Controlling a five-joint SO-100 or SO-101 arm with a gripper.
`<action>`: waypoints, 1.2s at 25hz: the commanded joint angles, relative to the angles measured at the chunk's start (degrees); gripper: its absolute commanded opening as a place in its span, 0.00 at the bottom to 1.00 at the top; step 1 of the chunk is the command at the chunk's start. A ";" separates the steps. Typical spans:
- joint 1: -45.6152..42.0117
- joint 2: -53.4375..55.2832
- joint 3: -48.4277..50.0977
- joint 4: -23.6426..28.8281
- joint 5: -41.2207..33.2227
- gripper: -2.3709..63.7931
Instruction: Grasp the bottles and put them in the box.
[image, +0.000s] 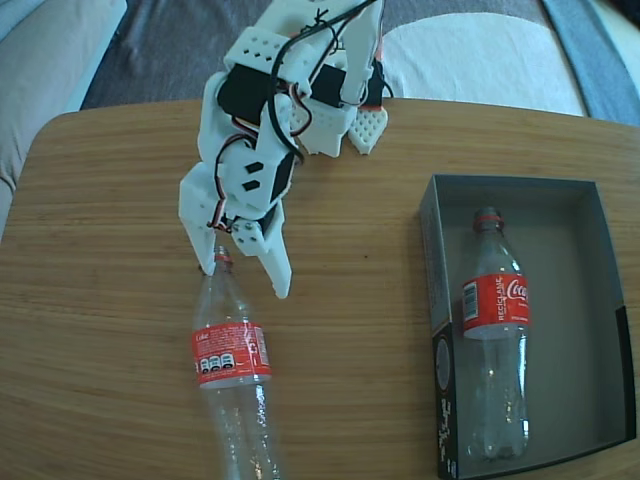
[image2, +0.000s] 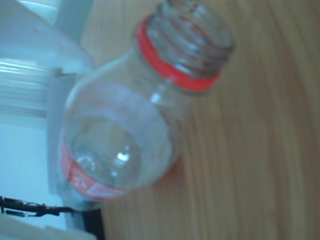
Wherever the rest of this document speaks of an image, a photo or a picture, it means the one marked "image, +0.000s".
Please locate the grey cardboard box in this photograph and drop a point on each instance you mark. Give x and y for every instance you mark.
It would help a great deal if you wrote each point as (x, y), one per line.
(570, 240)

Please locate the white cloth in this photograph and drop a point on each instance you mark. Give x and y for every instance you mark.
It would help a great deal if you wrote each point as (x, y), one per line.
(490, 65)

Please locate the orange black clamp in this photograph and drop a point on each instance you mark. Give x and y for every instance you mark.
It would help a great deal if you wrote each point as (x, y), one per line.
(376, 85)

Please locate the clear bottle Coca-Cola logo label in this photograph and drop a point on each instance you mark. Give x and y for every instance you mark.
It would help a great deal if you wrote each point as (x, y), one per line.
(495, 305)

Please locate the clear bottle Coke nutrition label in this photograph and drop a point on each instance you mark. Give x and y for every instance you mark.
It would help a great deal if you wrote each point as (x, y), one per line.
(232, 355)

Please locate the beige sofa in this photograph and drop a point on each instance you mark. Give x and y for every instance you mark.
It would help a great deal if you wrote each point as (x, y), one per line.
(40, 75)

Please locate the grey rug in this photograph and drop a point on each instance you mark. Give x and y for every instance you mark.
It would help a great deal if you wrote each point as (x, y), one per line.
(175, 50)

